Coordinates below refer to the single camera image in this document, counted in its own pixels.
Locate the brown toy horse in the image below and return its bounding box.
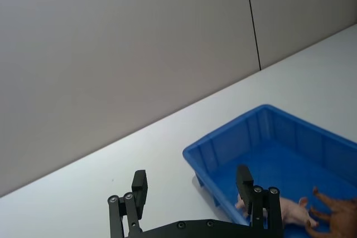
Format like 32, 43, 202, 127
305, 186, 357, 238

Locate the blue plastic bin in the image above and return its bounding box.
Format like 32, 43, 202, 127
182, 104, 357, 238

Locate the pink toy pig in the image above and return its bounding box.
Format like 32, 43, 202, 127
234, 195, 320, 229

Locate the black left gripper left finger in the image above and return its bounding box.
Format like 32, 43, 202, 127
107, 169, 149, 238

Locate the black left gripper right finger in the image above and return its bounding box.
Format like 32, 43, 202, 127
235, 164, 284, 232

